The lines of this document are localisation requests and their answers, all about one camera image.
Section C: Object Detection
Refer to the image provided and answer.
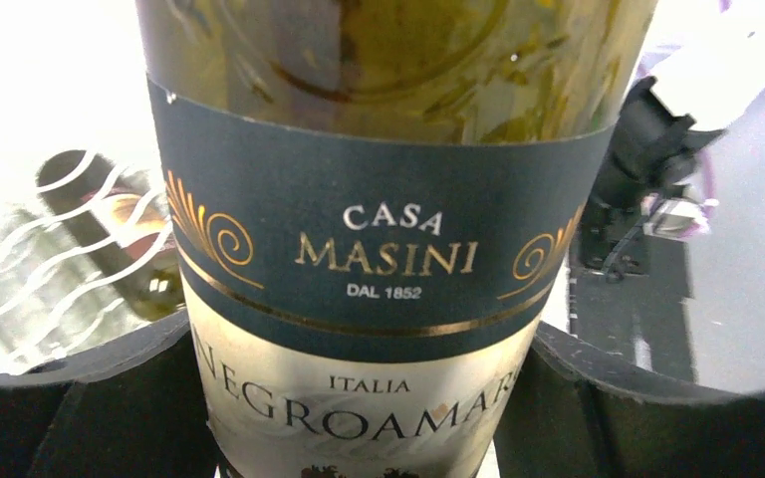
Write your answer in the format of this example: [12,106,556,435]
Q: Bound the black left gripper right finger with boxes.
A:
[494,324,765,477]

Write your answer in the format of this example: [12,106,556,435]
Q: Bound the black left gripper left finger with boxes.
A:
[0,312,218,477]

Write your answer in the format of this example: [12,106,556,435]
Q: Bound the dark olive wine bottle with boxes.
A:
[42,154,185,322]

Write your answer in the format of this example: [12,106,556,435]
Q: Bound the green wine bottle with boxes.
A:
[135,1,655,477]

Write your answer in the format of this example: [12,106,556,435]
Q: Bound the clear glass wine bottle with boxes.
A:
[0,202,58,352]

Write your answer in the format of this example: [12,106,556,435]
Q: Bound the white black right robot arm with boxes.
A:
[576,76,726,284]

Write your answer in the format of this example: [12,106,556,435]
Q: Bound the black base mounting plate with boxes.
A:
[569,236,696,382]

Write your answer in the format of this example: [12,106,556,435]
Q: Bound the white wire wine rack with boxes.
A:
[0,149,173,374]

